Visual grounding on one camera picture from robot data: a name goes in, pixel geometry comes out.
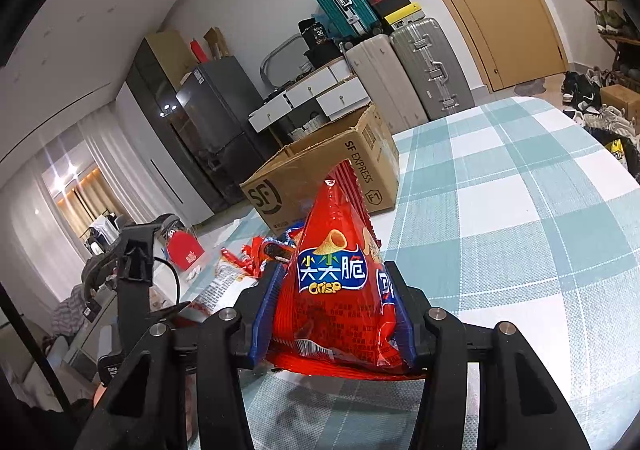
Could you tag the grey door mat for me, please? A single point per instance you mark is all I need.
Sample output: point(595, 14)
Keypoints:
point(531, 87)

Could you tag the woven basket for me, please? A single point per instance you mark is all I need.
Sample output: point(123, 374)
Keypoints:
point(305, 126)

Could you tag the dark glass cabinet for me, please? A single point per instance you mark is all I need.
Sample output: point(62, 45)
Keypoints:
point(150, 100)

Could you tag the small red snack packet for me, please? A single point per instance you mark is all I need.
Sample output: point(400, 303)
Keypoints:
point(255, 252)

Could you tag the grey refrigerator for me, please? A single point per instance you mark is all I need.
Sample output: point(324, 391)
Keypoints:
point(215, 125)

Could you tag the snack packets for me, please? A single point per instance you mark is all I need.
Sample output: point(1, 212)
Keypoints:
point(222, 282)

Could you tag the silver suitcase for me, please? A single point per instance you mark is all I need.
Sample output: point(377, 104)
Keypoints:
point(430, 65)

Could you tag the white curtain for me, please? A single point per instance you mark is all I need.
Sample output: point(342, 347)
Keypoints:
point(30, 210)

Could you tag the black trash bag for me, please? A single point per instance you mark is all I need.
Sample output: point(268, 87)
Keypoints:
point(615, 150)

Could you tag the yellow white shoe box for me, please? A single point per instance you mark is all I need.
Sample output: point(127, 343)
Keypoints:
point(407, 19)

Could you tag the white desk with drawers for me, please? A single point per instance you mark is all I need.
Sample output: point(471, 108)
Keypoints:
point(320, 90)

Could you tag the grey sofa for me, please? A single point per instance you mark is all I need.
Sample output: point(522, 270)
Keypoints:
point(30, 370)

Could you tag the beige suitcase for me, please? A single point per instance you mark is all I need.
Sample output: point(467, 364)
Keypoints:
point(377, 80)

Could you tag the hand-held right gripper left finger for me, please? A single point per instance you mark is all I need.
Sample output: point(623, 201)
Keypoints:
point(267, 315)

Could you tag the blue cookie packet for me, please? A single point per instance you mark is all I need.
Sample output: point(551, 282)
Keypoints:
point(292, 234)

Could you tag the silver oval mirror frame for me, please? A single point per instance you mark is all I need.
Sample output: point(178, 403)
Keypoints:
point(272, 58)

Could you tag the pile of shoes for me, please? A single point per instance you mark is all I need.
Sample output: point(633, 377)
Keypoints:
point(585, 95)

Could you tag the small cardboard box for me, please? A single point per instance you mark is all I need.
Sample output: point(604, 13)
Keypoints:
point(620, 100)

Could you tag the brown paper bag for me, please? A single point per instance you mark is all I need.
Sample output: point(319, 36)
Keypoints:
point(216, 41)

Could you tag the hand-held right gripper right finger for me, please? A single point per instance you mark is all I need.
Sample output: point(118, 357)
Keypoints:
point(406, 330)

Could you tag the white marble side table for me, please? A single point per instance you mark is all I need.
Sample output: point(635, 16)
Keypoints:
point(165, 290)

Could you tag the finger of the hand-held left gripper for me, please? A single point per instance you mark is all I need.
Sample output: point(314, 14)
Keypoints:
point(137, 250)

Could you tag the red cone crisp snack bag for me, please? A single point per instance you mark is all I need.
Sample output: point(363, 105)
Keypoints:
point(330, 310)

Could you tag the large tan cardboard carton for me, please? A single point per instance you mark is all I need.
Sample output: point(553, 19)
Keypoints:
point(170, 50)

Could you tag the wooden door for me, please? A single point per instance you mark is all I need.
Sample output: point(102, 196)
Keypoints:
point(500, 5)

